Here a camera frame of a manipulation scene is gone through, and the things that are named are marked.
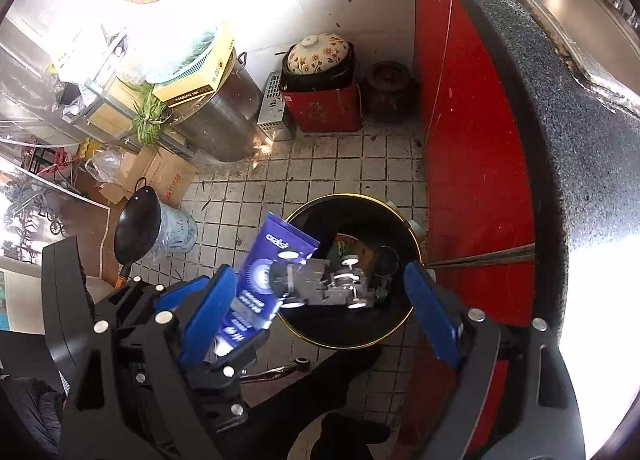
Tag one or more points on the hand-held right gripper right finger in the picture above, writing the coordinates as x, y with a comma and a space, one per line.
430, 315

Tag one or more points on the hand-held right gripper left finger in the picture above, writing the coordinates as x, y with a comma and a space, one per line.
207, 320

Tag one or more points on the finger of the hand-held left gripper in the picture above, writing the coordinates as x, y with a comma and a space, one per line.
172, 296
242, 347

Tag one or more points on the black gold-rimmed trash bin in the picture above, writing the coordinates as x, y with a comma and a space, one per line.
350, 330

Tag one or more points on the blue toothpaste tube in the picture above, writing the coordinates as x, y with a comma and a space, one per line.
280, 240

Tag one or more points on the chrome metal bar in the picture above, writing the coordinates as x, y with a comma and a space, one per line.
280, 372

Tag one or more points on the plastic-wrapped white bucket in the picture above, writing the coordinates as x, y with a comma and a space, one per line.
179, 232

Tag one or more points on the black wok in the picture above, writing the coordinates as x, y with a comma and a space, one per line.
137, 230

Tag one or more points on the white plastic object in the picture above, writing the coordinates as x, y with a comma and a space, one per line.
415, 229

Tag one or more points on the brown cardboard box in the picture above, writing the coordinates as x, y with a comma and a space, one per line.
167, 175

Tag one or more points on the clear plastic bag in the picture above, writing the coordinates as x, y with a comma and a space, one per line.
105, 162

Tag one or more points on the red cabinet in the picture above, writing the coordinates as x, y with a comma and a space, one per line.
475, 165

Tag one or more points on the large steel pot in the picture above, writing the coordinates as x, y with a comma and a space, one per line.
220, 130

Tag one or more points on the green leafy plant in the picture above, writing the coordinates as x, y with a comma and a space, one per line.
150, 115

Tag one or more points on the metal framed glass cabinet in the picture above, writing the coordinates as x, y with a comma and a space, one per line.
50, 100

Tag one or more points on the yellow and black box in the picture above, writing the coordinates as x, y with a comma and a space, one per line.
197, 85

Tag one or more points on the grey perforated basket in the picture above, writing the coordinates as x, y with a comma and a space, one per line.
270, 100

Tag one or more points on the dark clay pot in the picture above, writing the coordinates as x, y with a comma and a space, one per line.
390, 90

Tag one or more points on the red box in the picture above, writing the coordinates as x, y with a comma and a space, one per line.
325, 110

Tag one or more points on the green plastic basket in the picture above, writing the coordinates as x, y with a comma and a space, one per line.
195, 57

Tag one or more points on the floral ceramic pot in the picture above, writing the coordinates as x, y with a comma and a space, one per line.
317, 55

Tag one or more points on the stainless steel sink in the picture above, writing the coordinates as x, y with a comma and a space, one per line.
565, 5

